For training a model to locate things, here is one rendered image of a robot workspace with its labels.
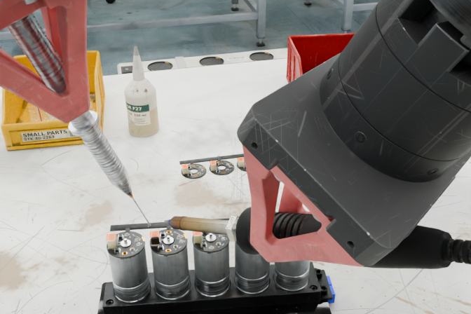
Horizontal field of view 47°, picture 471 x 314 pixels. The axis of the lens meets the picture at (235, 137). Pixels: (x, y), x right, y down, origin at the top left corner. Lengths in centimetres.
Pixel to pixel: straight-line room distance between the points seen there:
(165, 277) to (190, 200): 14
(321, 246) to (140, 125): 40
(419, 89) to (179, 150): 43
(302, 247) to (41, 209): 33
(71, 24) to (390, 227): 15
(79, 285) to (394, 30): 33
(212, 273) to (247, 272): 2
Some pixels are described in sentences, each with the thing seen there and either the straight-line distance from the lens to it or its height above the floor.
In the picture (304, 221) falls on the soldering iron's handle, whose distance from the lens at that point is 26.
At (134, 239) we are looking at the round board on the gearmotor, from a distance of 38.
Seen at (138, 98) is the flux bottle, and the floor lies 80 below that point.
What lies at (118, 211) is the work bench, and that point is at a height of 75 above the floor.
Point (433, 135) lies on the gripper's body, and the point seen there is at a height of 97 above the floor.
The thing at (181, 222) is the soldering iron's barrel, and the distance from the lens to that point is 33.
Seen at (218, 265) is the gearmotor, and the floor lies 80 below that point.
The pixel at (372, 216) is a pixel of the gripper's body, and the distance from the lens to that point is 18.
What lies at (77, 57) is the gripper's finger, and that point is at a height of 96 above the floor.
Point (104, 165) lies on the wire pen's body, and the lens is 30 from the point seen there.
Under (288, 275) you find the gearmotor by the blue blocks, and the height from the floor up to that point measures 78.
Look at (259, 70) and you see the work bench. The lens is 76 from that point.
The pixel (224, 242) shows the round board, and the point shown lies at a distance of 37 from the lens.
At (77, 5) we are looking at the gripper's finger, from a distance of 25.
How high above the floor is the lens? 106
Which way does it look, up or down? 31 degrees down
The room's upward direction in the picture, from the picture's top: straight up
